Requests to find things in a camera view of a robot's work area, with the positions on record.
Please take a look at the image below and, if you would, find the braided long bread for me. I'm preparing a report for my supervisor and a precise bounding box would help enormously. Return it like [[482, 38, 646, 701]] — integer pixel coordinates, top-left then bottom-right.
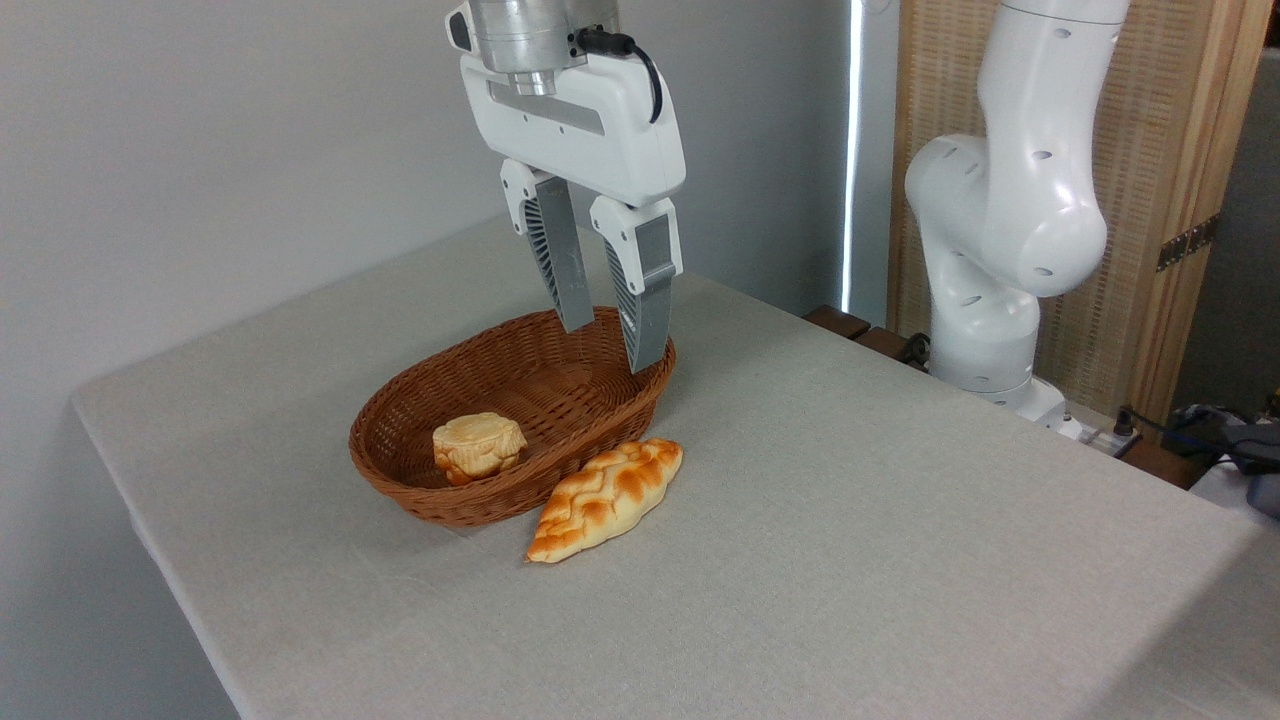
[[524, 437, 686, 566]]

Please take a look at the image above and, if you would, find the white power strip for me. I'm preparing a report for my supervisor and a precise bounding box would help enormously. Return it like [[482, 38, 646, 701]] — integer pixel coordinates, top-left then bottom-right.
[[1045, 404, 1143, 460]]

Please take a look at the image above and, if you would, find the round orange bread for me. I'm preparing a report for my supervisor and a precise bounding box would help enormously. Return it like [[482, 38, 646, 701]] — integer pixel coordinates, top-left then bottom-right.
[[432, 411, 529, 488]]

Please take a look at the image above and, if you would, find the metal hinge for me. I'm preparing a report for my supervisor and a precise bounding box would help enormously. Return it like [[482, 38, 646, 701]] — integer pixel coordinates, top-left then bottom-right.
[[1156, 213, 1222, 274]]

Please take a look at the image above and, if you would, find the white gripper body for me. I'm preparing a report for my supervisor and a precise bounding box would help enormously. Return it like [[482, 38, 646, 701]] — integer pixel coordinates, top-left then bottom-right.
[[459, 52, 688, 209]]

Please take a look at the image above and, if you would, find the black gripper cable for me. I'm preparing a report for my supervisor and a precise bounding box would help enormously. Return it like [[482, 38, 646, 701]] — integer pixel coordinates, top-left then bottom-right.
[[575, 27, 665, 125]]

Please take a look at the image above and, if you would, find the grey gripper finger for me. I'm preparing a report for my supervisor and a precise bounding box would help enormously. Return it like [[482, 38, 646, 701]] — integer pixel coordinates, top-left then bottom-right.
[[589, 194, 685, 375], [499, 157, 597, 334]]

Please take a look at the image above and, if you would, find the dark grey bag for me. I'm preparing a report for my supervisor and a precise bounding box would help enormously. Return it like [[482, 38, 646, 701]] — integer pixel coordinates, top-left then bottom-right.
[[1158, 402, 1280, 521]]

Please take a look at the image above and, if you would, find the wooden woven screen panel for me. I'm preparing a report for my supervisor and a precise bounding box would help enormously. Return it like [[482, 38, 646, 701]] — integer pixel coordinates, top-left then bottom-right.
[[887, 0, 1277, 425]]

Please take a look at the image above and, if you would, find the brown wicker basket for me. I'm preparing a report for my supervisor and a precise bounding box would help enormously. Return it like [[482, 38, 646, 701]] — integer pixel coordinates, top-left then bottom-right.
[[348, 305, 678, 530]]

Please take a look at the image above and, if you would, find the dark brown wooden block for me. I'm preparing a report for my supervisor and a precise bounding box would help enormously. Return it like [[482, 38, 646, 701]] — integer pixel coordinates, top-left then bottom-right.
[[853, 325, 933, 373], [802, 304, 872, 342]]

